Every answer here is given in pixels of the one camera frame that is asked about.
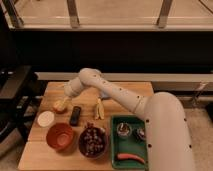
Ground black handled metal spoon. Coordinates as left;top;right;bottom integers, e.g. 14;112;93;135
136;128;146;140

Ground wooden cutting board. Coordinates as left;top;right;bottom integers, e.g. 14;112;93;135
17;81;161;171

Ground blue sponge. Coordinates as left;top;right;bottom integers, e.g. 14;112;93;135
100;94;110;100

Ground black remote control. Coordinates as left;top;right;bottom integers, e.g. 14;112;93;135
69;106;81;126

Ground green plastic tray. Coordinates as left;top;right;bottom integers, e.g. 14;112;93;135
110;115;148;171

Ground black chair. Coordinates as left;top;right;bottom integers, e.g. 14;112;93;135
0;66;42;143

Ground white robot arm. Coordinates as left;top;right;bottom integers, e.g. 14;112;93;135
64;68;196;171

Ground dark bowl with grapes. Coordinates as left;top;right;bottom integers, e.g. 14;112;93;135
78;123;108;159

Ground red yellow apple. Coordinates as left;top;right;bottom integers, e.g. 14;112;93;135
53;100;67;114

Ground white round lid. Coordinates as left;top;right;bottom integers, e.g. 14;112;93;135
37;111;54;127

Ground red bowl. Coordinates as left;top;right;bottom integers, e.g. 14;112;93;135
46;123;74;151

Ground small glass jar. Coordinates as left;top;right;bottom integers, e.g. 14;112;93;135
116;122;132;138

